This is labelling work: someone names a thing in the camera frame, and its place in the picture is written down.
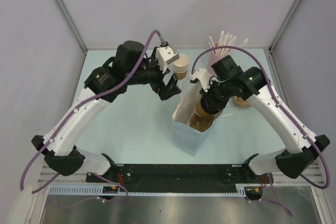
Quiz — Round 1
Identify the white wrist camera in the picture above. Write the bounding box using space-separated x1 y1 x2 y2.
189 68 212 92
155 46 180 73

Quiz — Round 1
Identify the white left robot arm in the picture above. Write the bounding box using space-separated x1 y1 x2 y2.
32 40 181 182

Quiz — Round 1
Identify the brown pulp cup carrier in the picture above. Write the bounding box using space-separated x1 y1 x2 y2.
189 113 218 132
233 96 251 108

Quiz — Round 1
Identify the stack of brown paper cups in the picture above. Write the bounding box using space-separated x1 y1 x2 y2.
172 54 190 80

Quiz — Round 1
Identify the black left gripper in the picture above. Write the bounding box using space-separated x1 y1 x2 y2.
125 47 181 99

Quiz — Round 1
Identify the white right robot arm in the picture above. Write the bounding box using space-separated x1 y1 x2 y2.
196 56 330 183

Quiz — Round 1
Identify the pink straw holder cup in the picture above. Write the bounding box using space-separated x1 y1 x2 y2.
207 49 227 76

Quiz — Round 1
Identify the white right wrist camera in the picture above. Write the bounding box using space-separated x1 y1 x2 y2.
189 68 212 92

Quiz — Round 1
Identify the light blue paper bag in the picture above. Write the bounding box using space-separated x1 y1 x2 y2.
172 76 241 156

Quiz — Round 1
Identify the aluminium frame rail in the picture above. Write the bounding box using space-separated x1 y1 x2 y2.
272 165 323 185

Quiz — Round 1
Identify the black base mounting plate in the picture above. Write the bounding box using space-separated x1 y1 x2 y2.
102 164 269 194

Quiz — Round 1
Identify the single brown paper cup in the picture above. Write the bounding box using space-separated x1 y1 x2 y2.
194 101 214 118

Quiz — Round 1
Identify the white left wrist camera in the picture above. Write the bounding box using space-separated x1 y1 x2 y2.
155 46 180 73

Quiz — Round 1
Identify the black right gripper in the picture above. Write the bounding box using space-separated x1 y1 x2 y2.
199 79 234 111

